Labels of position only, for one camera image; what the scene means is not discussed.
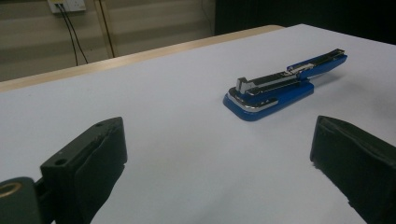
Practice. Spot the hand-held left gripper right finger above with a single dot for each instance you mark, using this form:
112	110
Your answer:
358	165

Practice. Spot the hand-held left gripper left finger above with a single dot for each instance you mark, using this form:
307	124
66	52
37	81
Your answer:
93	158

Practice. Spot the blue stapler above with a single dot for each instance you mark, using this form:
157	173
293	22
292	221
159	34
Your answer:
264	96

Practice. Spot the wooden table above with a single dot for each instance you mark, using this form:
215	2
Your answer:
140	56

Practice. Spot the black curtain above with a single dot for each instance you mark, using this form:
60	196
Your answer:
305	15

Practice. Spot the white wall socket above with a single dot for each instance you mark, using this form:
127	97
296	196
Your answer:
70	4

